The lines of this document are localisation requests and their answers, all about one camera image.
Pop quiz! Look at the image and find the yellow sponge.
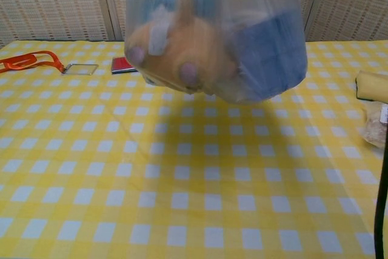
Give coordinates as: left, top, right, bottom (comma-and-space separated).
354, 70, 388, 102

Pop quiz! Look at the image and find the blue snack box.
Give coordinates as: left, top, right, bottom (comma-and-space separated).
142, 0, 222, 20

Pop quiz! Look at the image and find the yellow checked tablecloth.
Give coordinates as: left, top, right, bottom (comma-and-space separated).
0, 39, 388, 259

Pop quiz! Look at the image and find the transparent plastic bag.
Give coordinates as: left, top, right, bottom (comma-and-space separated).
124, 0, 309, 104

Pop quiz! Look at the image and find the clear packaged snack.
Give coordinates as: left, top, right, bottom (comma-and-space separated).
363, 103, 388, 146

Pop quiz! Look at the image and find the black cable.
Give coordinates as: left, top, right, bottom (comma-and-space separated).
373, 101, 388, 259

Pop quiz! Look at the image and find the orange plush toy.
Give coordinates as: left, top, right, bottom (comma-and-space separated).
125, 0, 240, 96

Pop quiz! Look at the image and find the orange lanyard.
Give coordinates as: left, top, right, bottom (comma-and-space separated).
0, 50, 66, 74

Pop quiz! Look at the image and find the clear badge holder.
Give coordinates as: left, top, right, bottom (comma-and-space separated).
61, 63, 99, 76

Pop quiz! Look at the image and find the blue tissue pack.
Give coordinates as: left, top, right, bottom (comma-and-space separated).
233, 12, 307, 102

